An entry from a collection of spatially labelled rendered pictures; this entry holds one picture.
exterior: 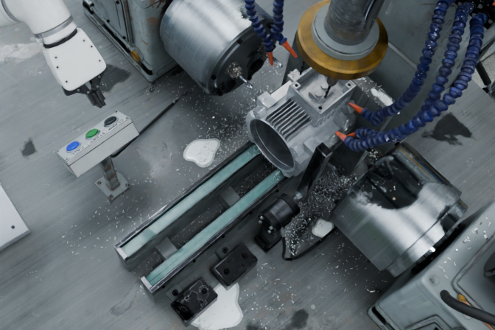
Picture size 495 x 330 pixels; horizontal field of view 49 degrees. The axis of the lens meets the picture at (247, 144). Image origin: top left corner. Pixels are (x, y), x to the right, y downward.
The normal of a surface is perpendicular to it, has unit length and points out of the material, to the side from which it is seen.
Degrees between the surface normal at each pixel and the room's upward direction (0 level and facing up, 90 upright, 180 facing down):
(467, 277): 0
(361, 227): 69
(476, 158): 0
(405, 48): 90
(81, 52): 53
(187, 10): 32
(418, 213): 17
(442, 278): 0
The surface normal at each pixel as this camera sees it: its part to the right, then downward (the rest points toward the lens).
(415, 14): -0.73, 0.58
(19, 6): -0.24, 0.62
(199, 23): -0.31, -0.07
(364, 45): 0.09, -0.43
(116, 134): 0.58, 0.28
